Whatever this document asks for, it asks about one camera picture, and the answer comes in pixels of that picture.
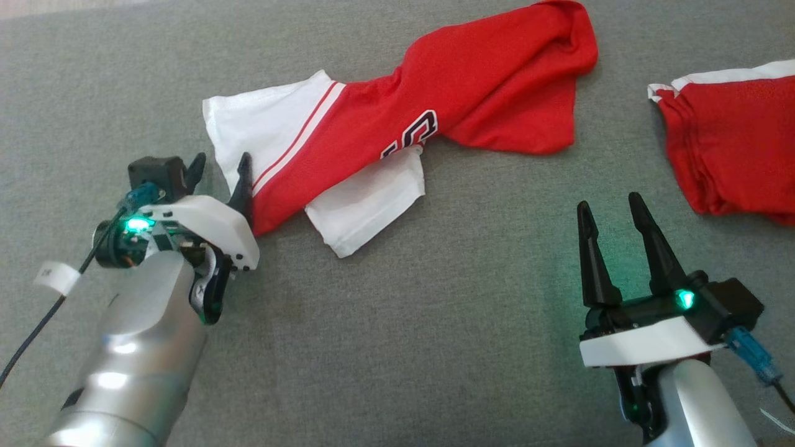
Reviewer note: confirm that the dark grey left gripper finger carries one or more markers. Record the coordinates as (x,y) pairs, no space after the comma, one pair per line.
(195,174)
(243,192)

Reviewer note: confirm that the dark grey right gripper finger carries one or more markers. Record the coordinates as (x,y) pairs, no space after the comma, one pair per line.
(596,273)
(661,267)

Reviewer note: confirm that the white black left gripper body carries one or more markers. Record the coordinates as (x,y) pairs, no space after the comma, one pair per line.
(205,223)

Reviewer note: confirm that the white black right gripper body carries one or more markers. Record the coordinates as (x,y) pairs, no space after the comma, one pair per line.
(640,344)

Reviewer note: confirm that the red white basketball jersey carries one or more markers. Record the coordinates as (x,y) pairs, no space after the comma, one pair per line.
(484,81)

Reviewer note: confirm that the red white folded shorts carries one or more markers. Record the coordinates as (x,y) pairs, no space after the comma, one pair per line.
(739,143)

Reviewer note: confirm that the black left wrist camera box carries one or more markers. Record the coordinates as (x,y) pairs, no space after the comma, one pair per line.
(155,174)

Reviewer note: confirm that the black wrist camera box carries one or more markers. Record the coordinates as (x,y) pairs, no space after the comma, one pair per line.
(736,307)
(155,174)

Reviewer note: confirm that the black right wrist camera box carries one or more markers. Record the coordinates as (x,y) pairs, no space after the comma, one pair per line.
(736,307)

